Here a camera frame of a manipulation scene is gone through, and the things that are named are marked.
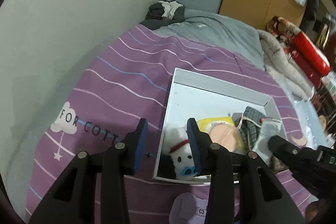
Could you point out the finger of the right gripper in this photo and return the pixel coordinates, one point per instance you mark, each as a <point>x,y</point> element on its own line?
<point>288,153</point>

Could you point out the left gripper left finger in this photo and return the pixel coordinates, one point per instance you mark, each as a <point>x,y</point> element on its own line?
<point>71,198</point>

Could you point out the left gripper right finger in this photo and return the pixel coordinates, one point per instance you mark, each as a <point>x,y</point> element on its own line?
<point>263,199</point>

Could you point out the beige plaid pot holder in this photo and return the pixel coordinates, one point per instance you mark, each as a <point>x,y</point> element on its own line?
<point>277,165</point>

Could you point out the grey plaid pot holder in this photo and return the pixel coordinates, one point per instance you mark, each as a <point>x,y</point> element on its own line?
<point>249,124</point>

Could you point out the beige skin-tone patch pack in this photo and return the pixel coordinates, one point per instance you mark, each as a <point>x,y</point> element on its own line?
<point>227,136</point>

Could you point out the lavender soft pouch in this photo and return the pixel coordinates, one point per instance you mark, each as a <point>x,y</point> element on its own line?
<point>182,210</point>

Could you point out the white plush dog toy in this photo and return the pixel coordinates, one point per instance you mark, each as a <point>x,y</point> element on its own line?
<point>176,145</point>

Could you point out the white bandage packet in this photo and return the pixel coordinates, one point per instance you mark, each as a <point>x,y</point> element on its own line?
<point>269,128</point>

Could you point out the yellow printed tissue pack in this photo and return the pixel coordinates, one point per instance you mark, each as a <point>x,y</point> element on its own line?
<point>207,124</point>

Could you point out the person's right hand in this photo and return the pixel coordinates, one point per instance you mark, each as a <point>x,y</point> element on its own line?
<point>313,209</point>

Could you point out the clear plastic sheet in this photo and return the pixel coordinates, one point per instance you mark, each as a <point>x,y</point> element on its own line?
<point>313,127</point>

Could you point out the purple shampoo pump bottle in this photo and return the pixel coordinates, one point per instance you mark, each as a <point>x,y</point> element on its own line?
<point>199,210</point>

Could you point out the white shallow box tray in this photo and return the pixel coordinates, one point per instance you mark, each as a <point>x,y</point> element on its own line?
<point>194,95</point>

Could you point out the white folded quilt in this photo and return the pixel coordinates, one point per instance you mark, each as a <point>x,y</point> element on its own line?
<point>279,64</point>

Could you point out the red folded quilt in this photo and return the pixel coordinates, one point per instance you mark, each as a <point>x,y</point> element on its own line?
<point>300,49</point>

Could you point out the purple striped bed sheet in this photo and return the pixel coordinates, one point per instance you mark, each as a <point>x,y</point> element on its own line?
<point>131,80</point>

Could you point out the grey blanket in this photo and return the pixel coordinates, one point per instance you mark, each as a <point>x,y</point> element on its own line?
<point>221,31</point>

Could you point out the black and white clothes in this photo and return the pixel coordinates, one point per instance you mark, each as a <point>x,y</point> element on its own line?
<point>162,14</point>

